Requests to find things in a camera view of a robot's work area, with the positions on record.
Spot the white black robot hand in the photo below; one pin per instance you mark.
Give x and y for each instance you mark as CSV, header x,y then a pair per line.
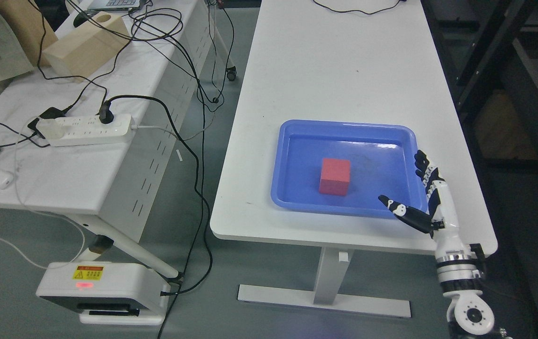
x,y
440,221

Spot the pink foam block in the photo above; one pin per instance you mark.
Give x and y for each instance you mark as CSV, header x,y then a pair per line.
x,y
335,176

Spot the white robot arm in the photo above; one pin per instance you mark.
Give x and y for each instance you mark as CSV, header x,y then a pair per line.
x,y
468,315

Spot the blue plastic tray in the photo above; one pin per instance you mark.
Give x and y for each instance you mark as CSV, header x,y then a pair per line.
x,y
382,163

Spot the black right metal shelf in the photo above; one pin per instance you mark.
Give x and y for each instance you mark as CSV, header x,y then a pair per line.
x,y
485,45

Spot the white table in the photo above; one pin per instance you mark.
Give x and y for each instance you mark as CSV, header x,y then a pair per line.
x,y
351,61

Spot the white floor device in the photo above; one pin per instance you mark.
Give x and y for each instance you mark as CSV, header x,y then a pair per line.
x,y
107,293

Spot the white power strip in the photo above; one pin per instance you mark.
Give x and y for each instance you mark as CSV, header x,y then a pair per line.
x,y
86,130

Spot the beige wooden box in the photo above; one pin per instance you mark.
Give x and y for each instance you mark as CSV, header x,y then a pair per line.
x,y
89,46

